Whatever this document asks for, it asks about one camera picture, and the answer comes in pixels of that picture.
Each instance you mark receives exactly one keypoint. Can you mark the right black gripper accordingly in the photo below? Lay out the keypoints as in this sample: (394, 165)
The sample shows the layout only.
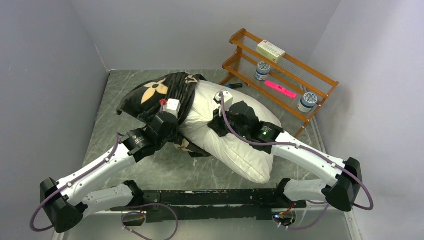
(217, 124)

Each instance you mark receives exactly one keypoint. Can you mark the black pillowcase with beige flowers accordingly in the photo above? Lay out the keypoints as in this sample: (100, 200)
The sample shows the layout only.
(143, 104)

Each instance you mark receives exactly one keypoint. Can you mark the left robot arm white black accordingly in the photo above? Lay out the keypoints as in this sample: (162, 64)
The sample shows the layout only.
(72, 198)

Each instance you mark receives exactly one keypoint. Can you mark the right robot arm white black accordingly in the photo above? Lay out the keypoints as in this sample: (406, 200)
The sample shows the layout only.
(341, 180)

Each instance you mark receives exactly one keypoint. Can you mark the blue marker pen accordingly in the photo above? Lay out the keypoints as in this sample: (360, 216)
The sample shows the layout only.
(234, 86)

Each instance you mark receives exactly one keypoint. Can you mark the pink flat plastic item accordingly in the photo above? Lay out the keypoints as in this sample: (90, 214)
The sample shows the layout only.
(280, 89)

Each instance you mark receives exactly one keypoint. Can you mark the wooden two-tier shelf rack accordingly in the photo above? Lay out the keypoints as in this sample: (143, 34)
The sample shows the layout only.
(289, 72)

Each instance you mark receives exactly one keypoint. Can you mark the white jar blue lid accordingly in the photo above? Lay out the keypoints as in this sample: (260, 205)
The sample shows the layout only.
(307, 102)
(262, 71)

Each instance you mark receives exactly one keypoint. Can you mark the white cardboard box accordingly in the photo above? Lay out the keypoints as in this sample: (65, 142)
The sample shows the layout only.
(270, 51)

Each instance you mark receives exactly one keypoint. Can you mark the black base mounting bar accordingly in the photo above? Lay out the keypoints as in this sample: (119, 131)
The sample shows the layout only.
(165, 205)

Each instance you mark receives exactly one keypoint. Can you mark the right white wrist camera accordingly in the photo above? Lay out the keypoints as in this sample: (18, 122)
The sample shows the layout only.
(225, 101)

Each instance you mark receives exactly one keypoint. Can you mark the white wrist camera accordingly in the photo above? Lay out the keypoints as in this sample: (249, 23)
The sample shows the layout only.
(171, 106)
(225, 101)

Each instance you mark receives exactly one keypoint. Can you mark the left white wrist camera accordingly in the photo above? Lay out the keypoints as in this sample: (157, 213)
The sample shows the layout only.
(171, 106)

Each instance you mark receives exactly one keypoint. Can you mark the aluminium frame rail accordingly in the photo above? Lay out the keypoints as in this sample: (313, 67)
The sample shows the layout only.
(287, 218)

